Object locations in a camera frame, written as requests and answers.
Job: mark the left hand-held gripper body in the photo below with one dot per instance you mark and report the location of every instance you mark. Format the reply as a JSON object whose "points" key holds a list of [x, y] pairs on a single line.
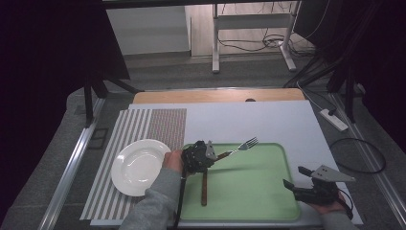
{"points": [[198, 158]]}

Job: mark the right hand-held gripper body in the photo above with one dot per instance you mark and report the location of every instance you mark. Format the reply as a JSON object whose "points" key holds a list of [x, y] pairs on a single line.
{"points": [[319, 190]]}

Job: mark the light green plastic tray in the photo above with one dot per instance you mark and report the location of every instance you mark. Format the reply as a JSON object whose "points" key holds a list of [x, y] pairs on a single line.
{"points": [[249, 191]]}

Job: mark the white ceramic plate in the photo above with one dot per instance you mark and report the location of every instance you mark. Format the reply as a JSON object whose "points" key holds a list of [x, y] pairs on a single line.
{"points": [[137, 167]]}

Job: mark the person's right hand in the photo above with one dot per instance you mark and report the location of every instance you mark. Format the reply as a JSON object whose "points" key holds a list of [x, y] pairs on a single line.
{"points": [[328, 208]]}

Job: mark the person's left hand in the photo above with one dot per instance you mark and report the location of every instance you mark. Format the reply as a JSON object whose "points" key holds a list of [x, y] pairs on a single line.
{"points": [[174, 161]]}

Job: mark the striped woven placemat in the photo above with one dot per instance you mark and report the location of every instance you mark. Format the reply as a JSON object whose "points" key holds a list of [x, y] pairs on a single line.
{"points": [[166, 124]]}

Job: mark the white power strip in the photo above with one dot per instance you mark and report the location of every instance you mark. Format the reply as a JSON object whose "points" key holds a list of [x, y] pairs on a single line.
{"points": [[333, 119]]}

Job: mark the black stand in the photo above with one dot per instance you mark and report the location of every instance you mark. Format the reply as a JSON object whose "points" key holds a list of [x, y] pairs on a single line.
{"points": [[88, 102], [350, 96]]}

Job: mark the white panel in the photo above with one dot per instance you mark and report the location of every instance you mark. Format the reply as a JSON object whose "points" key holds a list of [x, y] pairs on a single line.
{"points": [[146, 32]]}

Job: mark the dark curtain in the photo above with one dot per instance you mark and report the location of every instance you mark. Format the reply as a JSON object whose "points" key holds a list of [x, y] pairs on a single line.
{"points": [[38, 64], [376, 48]]}

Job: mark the metal floor rail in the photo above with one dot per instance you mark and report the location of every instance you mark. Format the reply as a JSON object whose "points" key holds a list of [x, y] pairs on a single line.
{"points": [[73, 159], [367, 153]]}

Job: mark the white desk frame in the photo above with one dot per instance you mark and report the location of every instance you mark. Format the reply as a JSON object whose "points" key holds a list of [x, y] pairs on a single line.
{"points": [[216, 38]]}

